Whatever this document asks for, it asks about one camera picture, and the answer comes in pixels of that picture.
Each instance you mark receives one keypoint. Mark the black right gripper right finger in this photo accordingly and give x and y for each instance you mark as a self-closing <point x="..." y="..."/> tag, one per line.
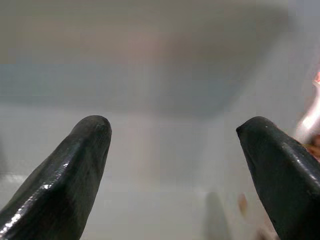
<point x="282" y="172"/>

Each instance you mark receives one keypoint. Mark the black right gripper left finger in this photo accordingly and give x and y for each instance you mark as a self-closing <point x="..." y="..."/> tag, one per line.
<point x="55" y="182"/>

